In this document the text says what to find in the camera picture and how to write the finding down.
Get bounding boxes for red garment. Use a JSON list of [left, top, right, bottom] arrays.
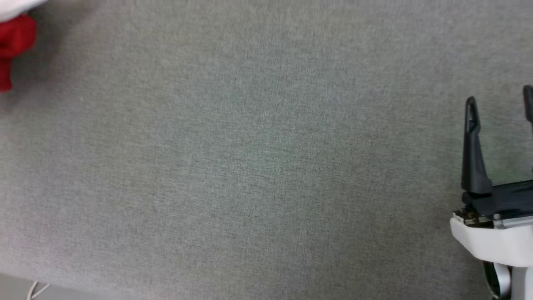
[[0, 14, 37, 92]]

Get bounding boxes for thin white cable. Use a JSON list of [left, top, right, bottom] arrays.
[[27, 281, 51, 300]]

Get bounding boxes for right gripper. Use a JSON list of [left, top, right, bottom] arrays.
[[450, 96, 533, 268]]

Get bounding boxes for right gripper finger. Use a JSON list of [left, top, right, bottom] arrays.
[[523, 85, 533, 133]]

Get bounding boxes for white garment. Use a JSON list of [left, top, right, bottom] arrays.
[[0, 0, 47, 22]]

